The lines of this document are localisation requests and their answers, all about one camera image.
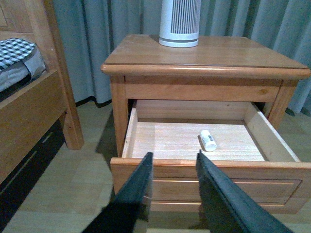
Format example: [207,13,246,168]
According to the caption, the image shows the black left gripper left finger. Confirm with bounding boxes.
[83,152,153,233]

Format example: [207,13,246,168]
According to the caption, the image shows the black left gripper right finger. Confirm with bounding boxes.
[196,151,292,233]

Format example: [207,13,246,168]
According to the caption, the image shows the wooden drawer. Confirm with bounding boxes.
[111,100,311,214]

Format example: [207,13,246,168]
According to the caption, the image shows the white medicine bottle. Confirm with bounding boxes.
[200,130,217,152]

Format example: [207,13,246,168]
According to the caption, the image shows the wooden nightstand cabinet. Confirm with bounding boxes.
[101,33,311,158]

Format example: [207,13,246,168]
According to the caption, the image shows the grey quilted mattress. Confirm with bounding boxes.
[0,47,46,92]

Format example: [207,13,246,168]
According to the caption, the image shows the grey pleated curtain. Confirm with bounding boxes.
[53,0,311,103]

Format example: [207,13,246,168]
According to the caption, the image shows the white cylindrical air purifier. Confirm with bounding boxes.
[158,0,201,48]

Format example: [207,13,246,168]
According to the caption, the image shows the black white checkered bedsheet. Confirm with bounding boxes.
[0,38,36,71]

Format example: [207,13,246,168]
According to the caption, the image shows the wooden bed frame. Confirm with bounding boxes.
[0,0,84,181]

